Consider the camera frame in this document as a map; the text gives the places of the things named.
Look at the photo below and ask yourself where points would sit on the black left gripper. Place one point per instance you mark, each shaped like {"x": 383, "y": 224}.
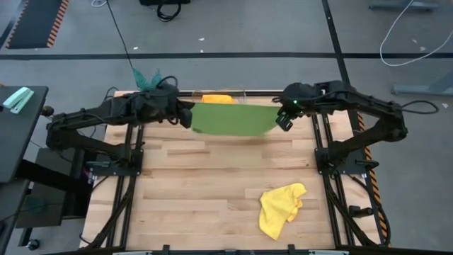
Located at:
{"x": 184, "y": 115}

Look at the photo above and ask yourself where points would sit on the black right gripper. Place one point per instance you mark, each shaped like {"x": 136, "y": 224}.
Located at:
{"x": 286, "y": 118}

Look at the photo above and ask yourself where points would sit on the orange microfiber towel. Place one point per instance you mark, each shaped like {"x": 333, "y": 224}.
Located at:
{"x": 217, "y": 99}

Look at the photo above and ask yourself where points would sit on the dark green microfiber towel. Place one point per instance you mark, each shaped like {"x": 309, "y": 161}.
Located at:
{"x": 233, "y": 120}

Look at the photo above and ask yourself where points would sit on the yellow microfiber towel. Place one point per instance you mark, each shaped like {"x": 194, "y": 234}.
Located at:
{"x": 279, "y": 212}

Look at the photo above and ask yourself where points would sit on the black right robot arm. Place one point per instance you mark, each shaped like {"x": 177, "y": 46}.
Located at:
{"x": 368, "y": 106}

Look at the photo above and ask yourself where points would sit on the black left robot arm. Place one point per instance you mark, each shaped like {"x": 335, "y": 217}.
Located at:
{"x": 106, "y": 111}

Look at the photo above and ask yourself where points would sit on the clear plastic bin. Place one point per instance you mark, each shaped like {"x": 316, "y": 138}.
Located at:
{"x": 244, "y": 95}

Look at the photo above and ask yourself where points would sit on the artificial plant in white pot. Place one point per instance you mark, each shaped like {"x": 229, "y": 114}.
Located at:
{"x": 143, "y": 81}

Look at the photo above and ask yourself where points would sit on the black round knob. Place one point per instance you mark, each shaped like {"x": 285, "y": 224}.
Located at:
{"x": 47, "y": 110}

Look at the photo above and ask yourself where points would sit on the grey desk foot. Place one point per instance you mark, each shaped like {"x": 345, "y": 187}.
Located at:
{"x": 403, "y": 5}
{"x": 424, "y": 88}

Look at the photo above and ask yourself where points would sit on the black equipment cart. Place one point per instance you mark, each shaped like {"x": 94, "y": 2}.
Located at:
{"x": 53, "y": 184}

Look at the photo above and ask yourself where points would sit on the black side desk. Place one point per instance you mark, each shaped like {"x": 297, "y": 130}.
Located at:
{"x": 21, "y": 141}

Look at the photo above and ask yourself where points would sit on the mint green stapler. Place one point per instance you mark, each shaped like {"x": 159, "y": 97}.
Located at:
{"x": 17, "y": 99}

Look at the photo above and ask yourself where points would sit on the black mat with orange edge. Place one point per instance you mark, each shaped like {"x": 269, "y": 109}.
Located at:
{"x": 33, "y": 21}

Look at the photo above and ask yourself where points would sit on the black caster wheel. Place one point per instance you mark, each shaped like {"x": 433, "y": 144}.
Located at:
{"x": 33, "y": 244}

